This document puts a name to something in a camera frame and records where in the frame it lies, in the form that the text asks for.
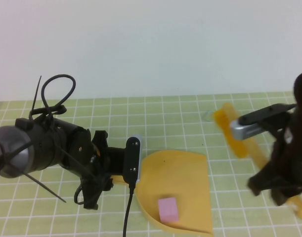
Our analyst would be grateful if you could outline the small pink cube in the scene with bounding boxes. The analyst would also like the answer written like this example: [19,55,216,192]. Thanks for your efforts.
[157,197,179,223]

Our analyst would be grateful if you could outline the yellow plastic dustpan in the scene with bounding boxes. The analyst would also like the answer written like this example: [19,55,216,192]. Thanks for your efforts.
[111,149,214,235]

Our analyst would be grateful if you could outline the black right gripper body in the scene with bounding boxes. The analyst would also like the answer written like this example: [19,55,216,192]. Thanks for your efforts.
[264,108,302,191]

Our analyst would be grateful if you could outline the black left camera cable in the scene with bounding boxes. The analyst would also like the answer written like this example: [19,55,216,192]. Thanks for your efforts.
[122,182,137,237]

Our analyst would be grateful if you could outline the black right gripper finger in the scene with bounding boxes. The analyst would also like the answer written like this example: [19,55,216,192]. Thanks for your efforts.
[271,187,302,207]
[248,169,274,197]

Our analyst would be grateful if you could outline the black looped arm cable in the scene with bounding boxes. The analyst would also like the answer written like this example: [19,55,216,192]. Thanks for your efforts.
[29,73,77,119]

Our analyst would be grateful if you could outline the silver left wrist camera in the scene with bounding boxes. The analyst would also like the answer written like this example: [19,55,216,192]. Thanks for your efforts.
[134,134,143,183]

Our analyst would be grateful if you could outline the thin black zip tie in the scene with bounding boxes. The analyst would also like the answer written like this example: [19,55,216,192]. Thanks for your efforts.
[24,172,67,203]
[31,76,42,117]

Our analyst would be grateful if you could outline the yellow hand brush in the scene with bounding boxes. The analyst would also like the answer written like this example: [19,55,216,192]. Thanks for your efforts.
[213,102,302,220]

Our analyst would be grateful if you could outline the green checked table cover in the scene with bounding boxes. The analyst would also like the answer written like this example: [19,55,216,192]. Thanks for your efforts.
[0,91,302,237]

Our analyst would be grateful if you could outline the black left camera bracket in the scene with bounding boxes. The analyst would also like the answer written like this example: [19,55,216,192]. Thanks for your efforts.
[106,137,141,185]

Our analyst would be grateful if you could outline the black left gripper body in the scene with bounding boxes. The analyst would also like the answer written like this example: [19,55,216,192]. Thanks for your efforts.
[64,128,109,181]

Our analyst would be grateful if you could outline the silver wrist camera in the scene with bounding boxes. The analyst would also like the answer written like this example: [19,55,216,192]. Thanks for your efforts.
[134,134,143,183]
[229,120,266,142]

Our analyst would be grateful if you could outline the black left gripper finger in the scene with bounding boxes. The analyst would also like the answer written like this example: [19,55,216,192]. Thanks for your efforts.
[83,177,113,210]
[92,130,109,154]

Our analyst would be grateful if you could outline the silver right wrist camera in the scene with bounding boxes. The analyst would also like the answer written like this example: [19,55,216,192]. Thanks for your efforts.
[229,120,266,142]

